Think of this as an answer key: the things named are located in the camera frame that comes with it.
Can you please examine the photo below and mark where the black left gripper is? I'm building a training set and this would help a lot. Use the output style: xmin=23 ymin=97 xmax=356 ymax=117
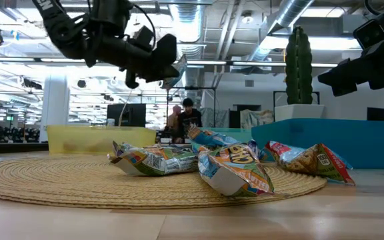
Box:
xmin=93 ymin=33 xmax=181 ymax=89

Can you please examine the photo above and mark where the blue chewy granola bar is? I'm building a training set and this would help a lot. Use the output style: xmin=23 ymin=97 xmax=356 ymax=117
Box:
xmin=187 ymin=127 xmax=260 ymax=157

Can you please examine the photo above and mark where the green orange granola bar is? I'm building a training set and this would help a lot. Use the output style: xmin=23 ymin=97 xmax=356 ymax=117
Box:
xmin=107 ymin=142 xmax=200 ymax=177

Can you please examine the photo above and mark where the orange blue peanut butter bar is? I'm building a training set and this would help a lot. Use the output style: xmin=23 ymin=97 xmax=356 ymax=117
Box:
xmin=197 ymin=143 xmax=275 ymax=197

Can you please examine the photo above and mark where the small black box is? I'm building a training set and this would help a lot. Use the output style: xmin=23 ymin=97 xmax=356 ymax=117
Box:
xmin=367 ymin=107 xmax=384 ymax=121

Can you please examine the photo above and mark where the white plant pot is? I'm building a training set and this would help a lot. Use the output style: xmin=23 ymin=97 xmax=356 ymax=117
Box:
xmin=274 ymin=103 xmax=326 ymax=123

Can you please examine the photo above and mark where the person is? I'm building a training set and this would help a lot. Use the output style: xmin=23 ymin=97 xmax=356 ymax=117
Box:
xmin=176 ymin=97 xmax=203 ymax=144
xmin=166 ymin=105 xmax=182 ymax=131

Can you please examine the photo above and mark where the black monitor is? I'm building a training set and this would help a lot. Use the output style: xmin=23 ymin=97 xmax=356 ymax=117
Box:
xmin=107 ymin=103 xmax=147 ymax=128

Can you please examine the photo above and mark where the blue plastic tray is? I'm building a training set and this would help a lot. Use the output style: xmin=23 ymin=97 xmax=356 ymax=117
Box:
xmin=251 ymin=118 xmax=384 ymax=170

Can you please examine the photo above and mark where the crumpled cloth cover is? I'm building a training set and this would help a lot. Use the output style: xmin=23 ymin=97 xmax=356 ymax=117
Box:
xmin=200 ymin=107 xmax=230 ymax=129
xmin=240 ymin=109 xmax=275 ymax=129

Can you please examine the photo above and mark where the long LED light bar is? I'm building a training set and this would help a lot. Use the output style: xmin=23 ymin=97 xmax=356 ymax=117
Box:
xmin=0 ymin=57 xmax=339 ymax=68

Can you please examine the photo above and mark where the narrow black box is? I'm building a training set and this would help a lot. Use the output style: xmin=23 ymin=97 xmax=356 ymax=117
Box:
xmin=229 ymin=109 xmax=241 ymax=129

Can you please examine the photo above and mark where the teal translucent plastic bin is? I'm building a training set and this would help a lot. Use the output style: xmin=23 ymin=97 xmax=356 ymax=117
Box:
xmin=188 ymin=127 xmax=253 ymax=157

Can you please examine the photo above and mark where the yellow translucent plastic bin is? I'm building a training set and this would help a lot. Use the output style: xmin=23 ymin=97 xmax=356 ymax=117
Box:
xmin=46 ymin=125 xmax=157 ymax=155

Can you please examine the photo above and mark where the white pillar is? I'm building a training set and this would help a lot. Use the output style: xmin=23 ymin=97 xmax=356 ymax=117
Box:
xmin=39 ymin=73 xmax=70 ymax=143

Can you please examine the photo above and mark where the round woven straw placemat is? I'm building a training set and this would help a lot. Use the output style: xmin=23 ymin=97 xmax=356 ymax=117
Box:
xmin=0 ymin=153 xmax=328 ymax=210

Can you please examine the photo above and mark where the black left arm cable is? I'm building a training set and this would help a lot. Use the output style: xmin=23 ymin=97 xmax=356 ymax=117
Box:
xmin=130 ymin=2 xmax=158 ymax=51

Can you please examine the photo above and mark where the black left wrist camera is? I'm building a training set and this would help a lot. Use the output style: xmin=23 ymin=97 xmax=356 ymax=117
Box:
xmin=127 ymin=25 xmax=156 ymax=51

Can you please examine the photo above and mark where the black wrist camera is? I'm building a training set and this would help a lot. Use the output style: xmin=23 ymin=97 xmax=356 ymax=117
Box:
xmin=127 ymin=25 xmax=156 ymax=51
xmin=353 ymin=18 xmax=384 ymax=50

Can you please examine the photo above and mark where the silver air duct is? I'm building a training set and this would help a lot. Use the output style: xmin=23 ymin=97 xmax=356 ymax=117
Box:
xmin=168 ymin=0 xmax=206 ymax=97
xmin=245 ymin=0 xmax=315 ymax=64

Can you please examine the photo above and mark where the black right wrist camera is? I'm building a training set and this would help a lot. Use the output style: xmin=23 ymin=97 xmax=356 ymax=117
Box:
xmin=353 ymin=18 xmax=384 ymax=50

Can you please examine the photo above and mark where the thin yellow hanging cable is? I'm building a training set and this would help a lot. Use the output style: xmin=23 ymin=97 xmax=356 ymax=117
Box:
xmin=118 ymin=88 xmax=133 ymax=127

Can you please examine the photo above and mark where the black aluminium table frame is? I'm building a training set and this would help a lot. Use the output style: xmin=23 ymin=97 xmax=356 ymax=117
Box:
xmin=0 ymin=142 xmax=193 ymax=155

